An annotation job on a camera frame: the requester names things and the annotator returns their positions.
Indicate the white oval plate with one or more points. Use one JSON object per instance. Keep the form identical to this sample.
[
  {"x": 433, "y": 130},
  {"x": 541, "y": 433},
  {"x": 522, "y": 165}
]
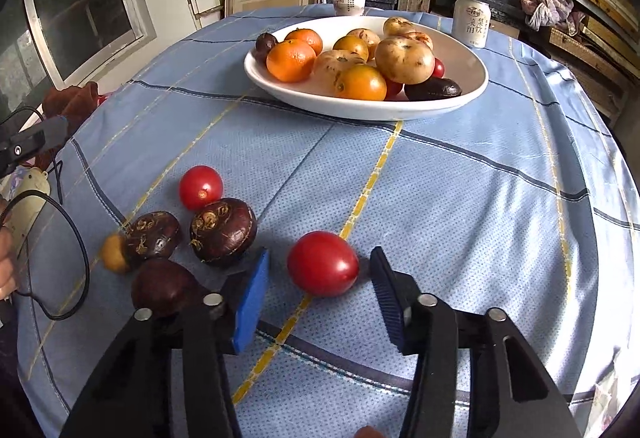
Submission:
[{"x": 350, "y": 110}]

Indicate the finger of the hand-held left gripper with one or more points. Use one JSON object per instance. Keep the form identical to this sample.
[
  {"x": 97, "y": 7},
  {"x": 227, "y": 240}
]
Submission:
[{"x": 35, "y": 140}]

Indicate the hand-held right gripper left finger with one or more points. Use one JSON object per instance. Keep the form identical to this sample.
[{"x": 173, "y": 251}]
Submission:
[{"x": 252, "y": 298}]

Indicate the small tan fruit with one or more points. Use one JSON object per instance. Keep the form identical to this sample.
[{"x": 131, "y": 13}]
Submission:
[{"x": 114, "y": 254}]

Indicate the brown cloth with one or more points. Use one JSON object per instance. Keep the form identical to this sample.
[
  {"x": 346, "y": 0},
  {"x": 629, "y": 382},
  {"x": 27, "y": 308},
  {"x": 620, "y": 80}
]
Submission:
[{"x": 75, "y": 100}]

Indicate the orange mandarin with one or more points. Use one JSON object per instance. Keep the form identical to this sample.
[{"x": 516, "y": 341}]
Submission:
[
  {"x": 291, "y": 61},
  {"x": 305, "y": 39}
]

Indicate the person's left hand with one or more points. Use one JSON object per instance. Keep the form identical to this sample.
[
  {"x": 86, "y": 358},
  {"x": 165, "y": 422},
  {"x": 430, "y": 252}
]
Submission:
[{"x": 5, "y": 268}]

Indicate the tan round fruit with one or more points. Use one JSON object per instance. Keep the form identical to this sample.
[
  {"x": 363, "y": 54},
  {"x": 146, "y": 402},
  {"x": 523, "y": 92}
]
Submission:
[
  {"x": 365, "y": 36},
  {"x": 336, "y": 66},
  {"x": 397, "y": 25},
  {"x": 404, "y": 59}
]

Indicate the white power strip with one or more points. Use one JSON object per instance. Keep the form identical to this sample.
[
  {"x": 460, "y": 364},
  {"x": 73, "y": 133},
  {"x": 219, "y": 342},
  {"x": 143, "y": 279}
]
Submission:
[{"x": 30, "y": 198}]

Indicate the orange tomato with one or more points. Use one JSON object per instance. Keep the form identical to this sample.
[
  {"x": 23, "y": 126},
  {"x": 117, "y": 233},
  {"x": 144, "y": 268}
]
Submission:
[
  {"x": 351, "y": 46},
  {"x": 361, "y": 82}
]

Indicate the white drink can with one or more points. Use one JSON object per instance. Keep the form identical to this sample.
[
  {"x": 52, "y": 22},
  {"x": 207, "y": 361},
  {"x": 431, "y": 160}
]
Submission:
[{"x": 471, "y": 22}]

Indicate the blue plaid tablecloth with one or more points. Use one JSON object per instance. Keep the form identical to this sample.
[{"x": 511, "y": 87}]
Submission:
[{"x": 475, "y": 218}]

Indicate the red cherry tomato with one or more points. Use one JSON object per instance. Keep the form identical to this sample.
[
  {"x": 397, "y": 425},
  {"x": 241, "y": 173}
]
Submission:
[
  {"x": 438, "y": 67},
  {"x": 393, "y": 88}
]

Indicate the white framed window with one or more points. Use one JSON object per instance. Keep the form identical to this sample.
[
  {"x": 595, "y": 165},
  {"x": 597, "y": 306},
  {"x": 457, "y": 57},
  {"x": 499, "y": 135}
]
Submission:
[{"x": 65, "y": 2}]

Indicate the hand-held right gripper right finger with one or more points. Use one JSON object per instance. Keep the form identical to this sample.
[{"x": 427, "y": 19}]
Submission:
[{"x": 387, "y": 298}]

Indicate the pink cloth bag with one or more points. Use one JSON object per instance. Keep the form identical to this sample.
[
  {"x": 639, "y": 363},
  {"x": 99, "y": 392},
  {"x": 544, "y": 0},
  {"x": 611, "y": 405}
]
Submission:
[{"x": 547, "y": 7}]

